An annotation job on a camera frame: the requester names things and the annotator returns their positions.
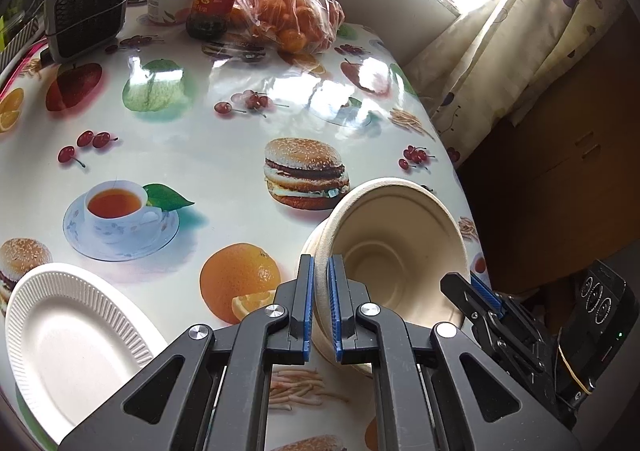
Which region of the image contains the striped flat box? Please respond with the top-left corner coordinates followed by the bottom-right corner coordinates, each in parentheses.
top-left (0, 6), bottom-right (48, 77)

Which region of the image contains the grey desktop heater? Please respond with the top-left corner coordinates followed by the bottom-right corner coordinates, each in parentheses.
top-left (42, 0), bottom-right (135, 63)

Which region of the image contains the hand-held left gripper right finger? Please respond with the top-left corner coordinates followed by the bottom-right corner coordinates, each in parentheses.
top-left (327, 254), bottom-right (583, 451)

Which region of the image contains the cherry print curtain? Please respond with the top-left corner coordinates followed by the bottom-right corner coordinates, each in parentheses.
top-left (429, 0), bottom-right (628, 167)

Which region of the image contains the white foam plate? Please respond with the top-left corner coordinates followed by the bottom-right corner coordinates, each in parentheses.
top-left (4, 262), bottom-right (170, 433)

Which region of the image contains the brown wooden cabinet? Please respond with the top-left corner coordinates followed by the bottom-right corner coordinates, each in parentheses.
top-left (457, 6), bottom-right (640, 294)

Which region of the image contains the beige paper bowl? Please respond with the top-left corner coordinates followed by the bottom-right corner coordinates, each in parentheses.
top-left (300, 221), bottom-right (376, 377)
top-left (327, 177), bottom-right (472, 332)

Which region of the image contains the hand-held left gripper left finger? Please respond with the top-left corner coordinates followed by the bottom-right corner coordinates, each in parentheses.
top-left (57, 254), bottom-right (316, 451)

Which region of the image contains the fruit printed tablecloth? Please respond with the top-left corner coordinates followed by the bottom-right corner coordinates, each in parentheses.
top-left (0, 6), bottom-right (490, 451)

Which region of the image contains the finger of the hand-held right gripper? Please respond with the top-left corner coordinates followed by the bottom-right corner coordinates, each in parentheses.
top-left (440, 272), bottom-right (548, 377)

